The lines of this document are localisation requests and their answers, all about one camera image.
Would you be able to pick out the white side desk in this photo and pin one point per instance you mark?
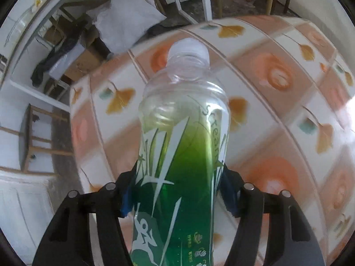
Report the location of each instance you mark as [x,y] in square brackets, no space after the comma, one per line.
[41,13]

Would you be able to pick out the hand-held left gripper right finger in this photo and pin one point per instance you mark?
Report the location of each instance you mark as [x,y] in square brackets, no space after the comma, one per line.
[228,194]

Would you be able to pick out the black cloth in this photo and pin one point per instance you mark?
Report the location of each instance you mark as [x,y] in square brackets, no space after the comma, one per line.
[55,55]

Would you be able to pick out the white door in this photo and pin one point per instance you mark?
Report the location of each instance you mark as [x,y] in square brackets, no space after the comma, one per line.
[19,213]

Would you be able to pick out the white woven sack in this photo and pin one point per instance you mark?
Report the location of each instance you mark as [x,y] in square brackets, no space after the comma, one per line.
[124,19]

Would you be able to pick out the brown cardboard box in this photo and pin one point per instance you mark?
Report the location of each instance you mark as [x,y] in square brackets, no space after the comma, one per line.
[83,63]
[55,33]

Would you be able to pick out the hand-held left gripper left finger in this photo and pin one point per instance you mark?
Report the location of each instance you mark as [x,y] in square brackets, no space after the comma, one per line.
[128,199]

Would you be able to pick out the small clear bottle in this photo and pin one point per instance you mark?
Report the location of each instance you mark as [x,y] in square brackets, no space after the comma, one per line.
[36,0]

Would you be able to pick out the green label plastic bottle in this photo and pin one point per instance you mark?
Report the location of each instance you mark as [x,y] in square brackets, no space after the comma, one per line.
[180,158]

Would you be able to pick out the ginkgo print tablecloth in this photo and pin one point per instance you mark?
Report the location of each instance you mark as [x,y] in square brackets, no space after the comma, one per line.
[277,116]

